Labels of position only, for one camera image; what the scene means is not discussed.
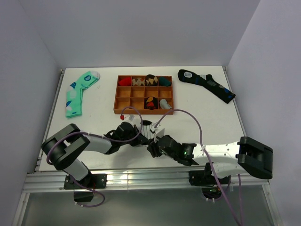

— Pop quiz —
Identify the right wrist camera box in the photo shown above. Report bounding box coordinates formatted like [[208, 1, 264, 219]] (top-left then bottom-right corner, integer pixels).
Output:
[[150, 122, 165, 140]]

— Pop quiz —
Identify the dark teal rolled sock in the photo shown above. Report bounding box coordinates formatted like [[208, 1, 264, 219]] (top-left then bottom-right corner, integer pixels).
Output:
[[158, 77, 172, 87]]

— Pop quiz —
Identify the light grey rolled sock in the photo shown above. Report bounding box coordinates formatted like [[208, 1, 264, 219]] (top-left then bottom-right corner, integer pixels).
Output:
[[159, 99, 172, 110]]

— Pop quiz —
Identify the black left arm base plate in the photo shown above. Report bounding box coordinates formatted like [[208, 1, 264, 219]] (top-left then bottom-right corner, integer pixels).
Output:
[[63, 174, 107, 190]]

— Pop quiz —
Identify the wooden compartment tray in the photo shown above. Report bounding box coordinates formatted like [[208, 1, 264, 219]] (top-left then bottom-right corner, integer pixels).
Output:
[[113, 75, 174, 115]]

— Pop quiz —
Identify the black red yellow argyle sock roll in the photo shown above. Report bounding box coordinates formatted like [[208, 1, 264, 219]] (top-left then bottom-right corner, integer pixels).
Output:
[[144, 96, 158, 110]]

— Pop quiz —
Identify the white black-striped ankle sock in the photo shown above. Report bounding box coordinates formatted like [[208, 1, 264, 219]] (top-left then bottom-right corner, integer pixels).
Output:
[[138, 120, 154, 145]]

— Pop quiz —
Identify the beige argyle rolled sock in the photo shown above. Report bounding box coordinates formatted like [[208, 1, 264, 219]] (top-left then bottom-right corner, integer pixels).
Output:
[[132, 76, 145, 86]]

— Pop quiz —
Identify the aluminium table edge rail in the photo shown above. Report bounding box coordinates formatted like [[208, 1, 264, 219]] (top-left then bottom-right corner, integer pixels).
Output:
[[22, 166, 270, 194]]

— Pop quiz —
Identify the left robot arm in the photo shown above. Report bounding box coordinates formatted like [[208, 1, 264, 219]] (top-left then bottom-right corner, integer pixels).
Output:
[[41, 122, 147, 188]]

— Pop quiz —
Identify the black blue patterned long sock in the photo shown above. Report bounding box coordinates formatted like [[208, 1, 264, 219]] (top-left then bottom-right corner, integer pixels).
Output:
[[177, 69, 236, 104]]

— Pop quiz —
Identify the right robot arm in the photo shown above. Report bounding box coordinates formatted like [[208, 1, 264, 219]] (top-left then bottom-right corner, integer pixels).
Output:
[[147, 135, 273, 184]]

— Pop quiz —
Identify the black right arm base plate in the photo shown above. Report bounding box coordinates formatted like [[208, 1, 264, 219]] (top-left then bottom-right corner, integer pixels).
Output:
[[189, 170, 218, 187]]

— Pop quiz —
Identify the red rolled sock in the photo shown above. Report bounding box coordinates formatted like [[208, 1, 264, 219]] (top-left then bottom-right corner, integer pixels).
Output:
[[118, 77, 132, 86]]

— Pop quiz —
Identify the black tan argyle rolled sock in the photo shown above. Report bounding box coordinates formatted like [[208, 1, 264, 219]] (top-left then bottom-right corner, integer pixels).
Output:
[[145, 74, 158, 86]]

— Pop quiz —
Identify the mint green patterned sock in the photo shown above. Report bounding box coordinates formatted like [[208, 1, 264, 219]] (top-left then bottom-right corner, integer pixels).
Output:
[[65, 71, 101, 118]]

